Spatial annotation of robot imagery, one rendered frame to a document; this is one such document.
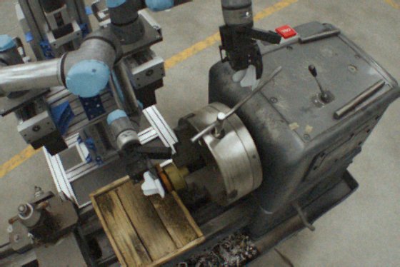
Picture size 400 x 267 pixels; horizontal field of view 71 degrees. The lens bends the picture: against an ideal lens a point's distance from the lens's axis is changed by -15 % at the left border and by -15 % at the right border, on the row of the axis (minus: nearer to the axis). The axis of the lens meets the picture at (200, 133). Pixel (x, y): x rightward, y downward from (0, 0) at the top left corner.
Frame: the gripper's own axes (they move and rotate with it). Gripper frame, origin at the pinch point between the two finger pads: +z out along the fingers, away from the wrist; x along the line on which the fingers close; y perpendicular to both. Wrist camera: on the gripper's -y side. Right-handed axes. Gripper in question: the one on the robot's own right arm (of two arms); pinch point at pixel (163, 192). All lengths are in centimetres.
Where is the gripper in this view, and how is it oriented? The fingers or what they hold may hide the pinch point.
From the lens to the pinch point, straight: 100.4
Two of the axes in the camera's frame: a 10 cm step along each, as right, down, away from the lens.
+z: 5.0, 7.1, -5.0
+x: -0.1, -5.7, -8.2
